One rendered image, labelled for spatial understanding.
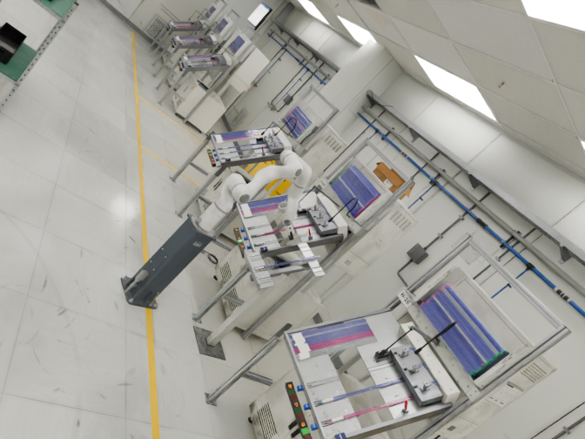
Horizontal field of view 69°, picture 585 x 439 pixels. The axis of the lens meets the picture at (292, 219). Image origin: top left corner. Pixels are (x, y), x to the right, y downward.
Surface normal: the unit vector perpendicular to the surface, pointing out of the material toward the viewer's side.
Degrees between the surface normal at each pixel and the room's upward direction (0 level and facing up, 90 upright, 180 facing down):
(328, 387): 44
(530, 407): 90
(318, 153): 90
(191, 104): 90
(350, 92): 90
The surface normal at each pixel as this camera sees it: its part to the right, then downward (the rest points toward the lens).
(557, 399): -0.65, -0.47
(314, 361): 0.04, -0.81
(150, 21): 0.30, 0.57
